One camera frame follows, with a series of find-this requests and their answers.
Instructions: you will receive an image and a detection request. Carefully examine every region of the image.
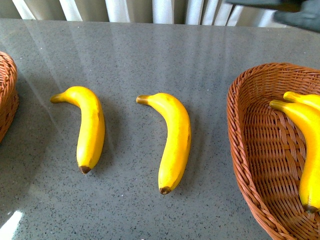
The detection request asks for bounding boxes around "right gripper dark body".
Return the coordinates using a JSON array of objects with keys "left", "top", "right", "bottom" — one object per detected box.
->
[{"left": 227, "top": 0, "right": 320, "bottom": 33}]

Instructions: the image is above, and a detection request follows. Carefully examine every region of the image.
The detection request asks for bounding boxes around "yellow banana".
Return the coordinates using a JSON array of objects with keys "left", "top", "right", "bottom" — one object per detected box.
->
[
  {"left": 136, "top": 92, "right": 192, "bottom": 195},
  {"left": 50, "top": 86, "right": 106, "bottom": 174}
]

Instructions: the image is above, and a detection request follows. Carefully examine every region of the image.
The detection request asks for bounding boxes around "rear banana in basket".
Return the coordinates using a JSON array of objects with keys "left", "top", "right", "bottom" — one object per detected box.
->
[{"left": 283, "top": 91, "right": 320, "bottom": 111}]

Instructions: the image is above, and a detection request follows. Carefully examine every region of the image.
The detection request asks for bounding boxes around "banana in basket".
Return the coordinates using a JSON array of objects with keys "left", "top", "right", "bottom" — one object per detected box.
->
[
  {"left": 283, "top": 91, "right": 320, "bottom": 111},
  {"left": 269, "top": 100, "right": 320, "bottom": 214}
]

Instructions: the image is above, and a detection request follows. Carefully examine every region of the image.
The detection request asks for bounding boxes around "white pleated curtain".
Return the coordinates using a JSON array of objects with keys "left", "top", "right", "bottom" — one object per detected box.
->
[{"left": 0, "top": 0, "right": 287, "bottom": 28}]

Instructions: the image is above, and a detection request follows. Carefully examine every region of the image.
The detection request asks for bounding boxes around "right wicker basket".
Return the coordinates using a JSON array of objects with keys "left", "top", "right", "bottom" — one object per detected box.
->
[{"left": 226, "top": 62, "right": 320, "bottom": 240}]

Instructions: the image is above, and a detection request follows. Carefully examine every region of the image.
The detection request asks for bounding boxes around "wicker basket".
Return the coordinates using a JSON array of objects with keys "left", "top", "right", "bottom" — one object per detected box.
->
[
  {"left": 0, "top": 51, "right": 19, "bottom": 141},
  {"left": 226, "top": 62, "right": 320, "bottom": 240}
]

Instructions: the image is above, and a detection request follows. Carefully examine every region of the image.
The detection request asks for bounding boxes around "front banana in basket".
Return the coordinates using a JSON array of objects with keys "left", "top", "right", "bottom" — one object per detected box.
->
[{"left": 269, "top": 100, "right": 320, "bottom": 214}]

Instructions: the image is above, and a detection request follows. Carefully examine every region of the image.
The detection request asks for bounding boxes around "left wicker basket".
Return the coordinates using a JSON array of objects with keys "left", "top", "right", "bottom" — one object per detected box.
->
[{"left": 0, "top": 51, "right": 19, "bottom": 141}]

